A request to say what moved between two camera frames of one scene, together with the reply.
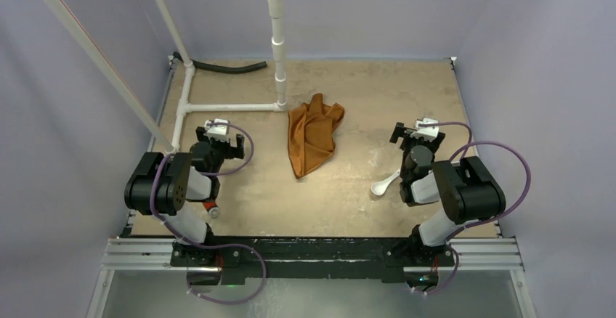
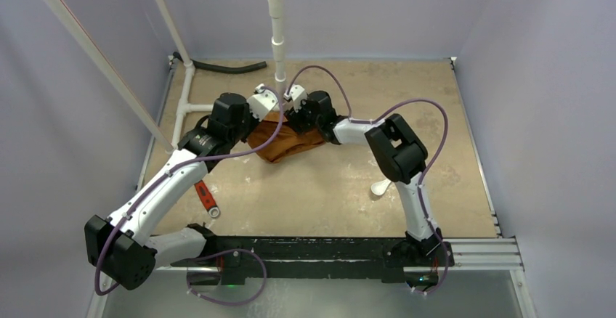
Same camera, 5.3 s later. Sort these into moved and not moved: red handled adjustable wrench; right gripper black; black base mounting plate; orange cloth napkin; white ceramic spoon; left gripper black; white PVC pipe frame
Moved: left gripper black; orange cloth napkin; right gripper black
Not moved: black base mounting plate; white ceramic spoon; red handled adjustable wrench; white PVC pipe frame
